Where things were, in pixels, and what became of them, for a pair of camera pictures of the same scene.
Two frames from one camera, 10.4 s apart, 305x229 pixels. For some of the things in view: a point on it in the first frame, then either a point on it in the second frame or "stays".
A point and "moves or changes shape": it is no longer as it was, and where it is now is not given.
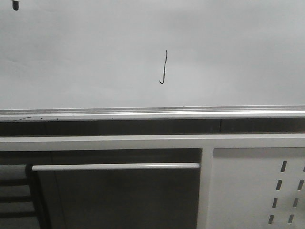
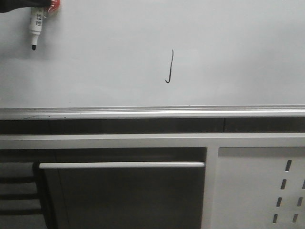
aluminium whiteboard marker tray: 153,113 stays
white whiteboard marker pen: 15,5 moves or changes shape
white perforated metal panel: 258,188 stays
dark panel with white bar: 151,195 stays
